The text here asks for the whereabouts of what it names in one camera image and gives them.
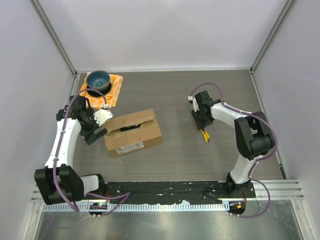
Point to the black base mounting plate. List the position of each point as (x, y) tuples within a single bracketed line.
[(174, 192)]

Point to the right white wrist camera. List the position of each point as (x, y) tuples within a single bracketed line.
[(192, 100)]

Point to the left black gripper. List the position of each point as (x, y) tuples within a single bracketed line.
[(93, 136)]

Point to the aluminium frame rail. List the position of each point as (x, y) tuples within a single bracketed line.
[(285, 189)]

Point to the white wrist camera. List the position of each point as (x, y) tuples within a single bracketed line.
[(103, 115), (192, 100)]

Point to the brown cardboard express box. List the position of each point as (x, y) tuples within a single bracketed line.
[(132, 132)]

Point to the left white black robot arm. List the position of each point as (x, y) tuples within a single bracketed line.
[(58, 182)]

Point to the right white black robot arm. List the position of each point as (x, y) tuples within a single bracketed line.
[(254, 138)]

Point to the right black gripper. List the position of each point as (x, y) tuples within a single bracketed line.
[(199, 124)]

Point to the orange checkered cloth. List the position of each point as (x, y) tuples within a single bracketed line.
[(111, 97)]

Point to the blue ceramic bowl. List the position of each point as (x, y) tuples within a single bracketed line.
[(99, 80)]

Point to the yellow utility knife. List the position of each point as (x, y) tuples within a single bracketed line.
[(206, 136)]

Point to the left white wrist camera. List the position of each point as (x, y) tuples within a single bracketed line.
[(103, 115)]

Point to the white slotted cable duct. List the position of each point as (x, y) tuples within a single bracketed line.
[(182, 207)]

